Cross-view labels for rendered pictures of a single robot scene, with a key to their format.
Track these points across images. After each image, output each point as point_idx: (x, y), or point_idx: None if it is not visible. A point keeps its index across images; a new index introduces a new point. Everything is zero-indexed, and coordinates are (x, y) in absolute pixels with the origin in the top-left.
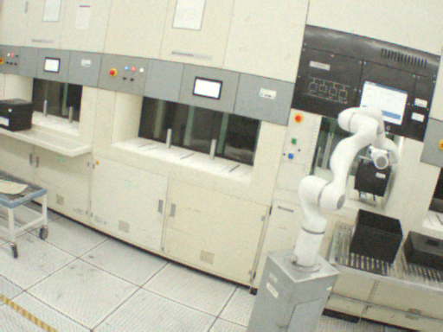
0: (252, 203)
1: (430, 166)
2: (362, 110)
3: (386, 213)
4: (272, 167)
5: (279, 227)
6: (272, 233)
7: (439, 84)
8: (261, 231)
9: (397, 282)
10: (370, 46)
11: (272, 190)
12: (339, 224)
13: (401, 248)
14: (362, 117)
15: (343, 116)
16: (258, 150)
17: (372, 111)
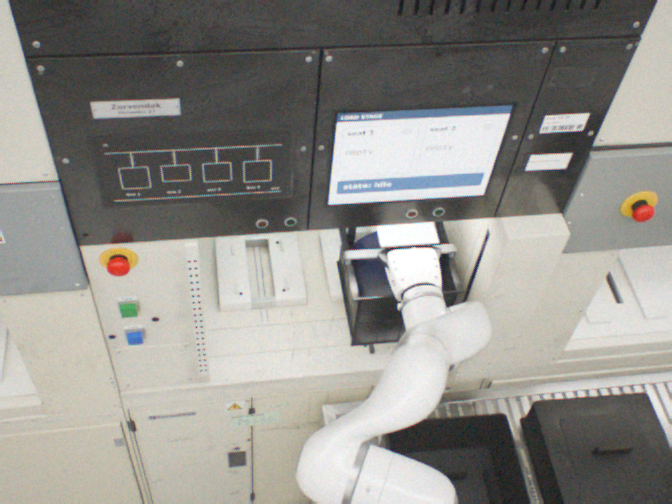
0: (73, 431)
1: (587, 253)
2: (380, 426)
3: (458, 372)
4: (92, 366)
5: (171, 441)
6: (161, 452)
7: (649, 43)
8: (129, 457)
9: None
10: None
11: (118, 399)
12: (333, 416)
13: (519, 451)
14: (392, 499)
15: (319, 491)
16: (25, 351)
17: (415, 414)
